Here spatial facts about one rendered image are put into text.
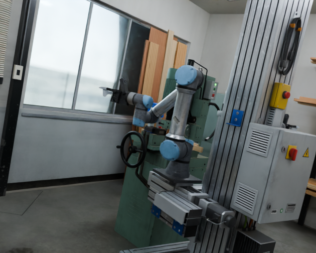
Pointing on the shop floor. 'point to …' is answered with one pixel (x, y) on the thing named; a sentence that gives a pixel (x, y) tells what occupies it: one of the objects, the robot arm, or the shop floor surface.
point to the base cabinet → (144, 210)
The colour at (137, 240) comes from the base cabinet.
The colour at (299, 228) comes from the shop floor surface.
